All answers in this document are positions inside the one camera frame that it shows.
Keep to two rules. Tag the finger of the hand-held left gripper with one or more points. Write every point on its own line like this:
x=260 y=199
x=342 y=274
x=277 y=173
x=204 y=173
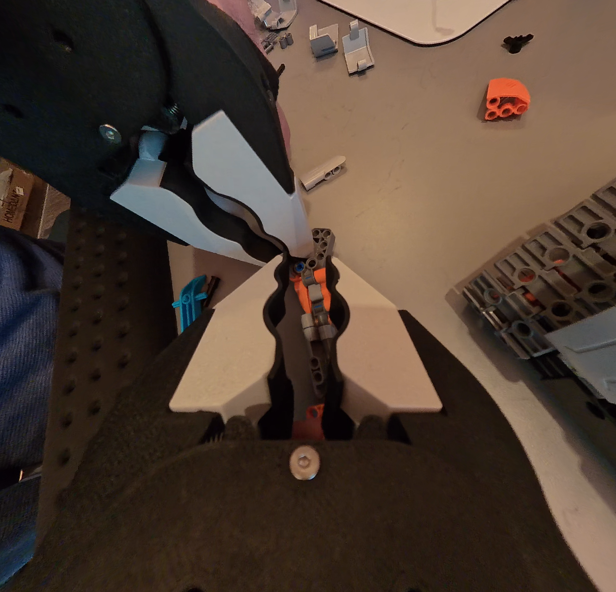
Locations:
x=236 y=158
x=154 y=202

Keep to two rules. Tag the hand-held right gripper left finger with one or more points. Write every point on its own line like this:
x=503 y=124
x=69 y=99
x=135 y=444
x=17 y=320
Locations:
x=221 y=361

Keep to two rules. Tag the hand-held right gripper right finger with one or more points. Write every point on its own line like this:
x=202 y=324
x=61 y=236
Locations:
x=390 y=361

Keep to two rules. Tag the small grey orange arm assembly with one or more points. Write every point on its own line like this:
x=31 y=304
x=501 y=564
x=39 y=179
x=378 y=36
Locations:
x=317 y=365

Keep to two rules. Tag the orange wedge brick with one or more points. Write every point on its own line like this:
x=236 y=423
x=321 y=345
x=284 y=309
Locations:
x=505 y=96
x=303 y=293

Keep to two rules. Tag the blue plastic brick tool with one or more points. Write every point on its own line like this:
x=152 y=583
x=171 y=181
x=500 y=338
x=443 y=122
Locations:
x=187 y=303

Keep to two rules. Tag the black connector pin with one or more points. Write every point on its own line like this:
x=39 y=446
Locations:
x=213 y=291

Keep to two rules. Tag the scattered small grey connector bricks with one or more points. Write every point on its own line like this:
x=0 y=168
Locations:
x=281 y=42

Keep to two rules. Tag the cardboard box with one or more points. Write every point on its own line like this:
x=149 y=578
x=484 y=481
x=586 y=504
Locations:
x=14 y=202

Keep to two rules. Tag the light grey angular panel brick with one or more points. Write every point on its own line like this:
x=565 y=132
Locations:
x=323 y=43

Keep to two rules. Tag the light grey curved panel brick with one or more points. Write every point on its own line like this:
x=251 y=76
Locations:
x=358 y=48

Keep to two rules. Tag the grey tracked toy robot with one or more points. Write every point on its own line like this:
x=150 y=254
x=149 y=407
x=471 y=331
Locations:
x=553 y=288

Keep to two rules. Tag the person's blue trouser leg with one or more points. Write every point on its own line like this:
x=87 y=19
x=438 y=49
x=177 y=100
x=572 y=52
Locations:
x=29 y=336

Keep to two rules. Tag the small black connector brick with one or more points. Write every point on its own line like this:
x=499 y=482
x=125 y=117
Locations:
x=517 y=42

